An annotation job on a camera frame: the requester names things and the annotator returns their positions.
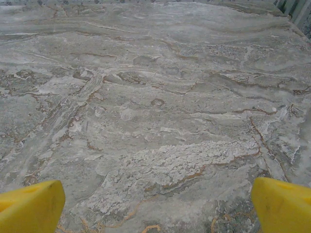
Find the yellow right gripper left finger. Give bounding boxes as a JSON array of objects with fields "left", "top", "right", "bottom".
[{"left": 0, "top": 180, "right": 66, "bottom": 233}]

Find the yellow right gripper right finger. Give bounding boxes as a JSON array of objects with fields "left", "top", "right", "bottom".
[{"left": 251, "top": 177, "right": 311, "bottom": 233}]

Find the aluminium frame post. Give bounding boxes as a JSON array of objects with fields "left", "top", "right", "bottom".
[{"left": 274, "top": 0, "right": 311, "bottom": 42}]

